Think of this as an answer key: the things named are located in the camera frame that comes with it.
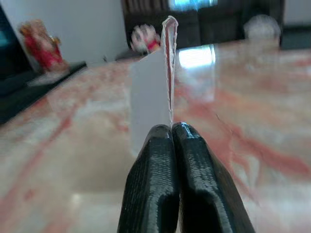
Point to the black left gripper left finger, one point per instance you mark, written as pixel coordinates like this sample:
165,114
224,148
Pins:
148,184

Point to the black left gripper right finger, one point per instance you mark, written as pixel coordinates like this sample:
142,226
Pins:
206,189

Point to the white wrapper trash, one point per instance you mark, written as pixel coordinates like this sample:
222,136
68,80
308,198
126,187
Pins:
150,92

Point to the white and red plush toy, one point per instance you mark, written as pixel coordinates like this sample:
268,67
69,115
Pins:
145,38

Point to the dark low tv stand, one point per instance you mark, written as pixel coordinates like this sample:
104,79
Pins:
29,85

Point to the dark wooden cabinet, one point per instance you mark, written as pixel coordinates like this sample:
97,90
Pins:
206,21

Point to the clear round glass jar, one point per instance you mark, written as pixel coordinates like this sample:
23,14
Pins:
262,30

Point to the red and gold figurine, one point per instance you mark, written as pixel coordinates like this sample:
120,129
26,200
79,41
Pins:
42,46

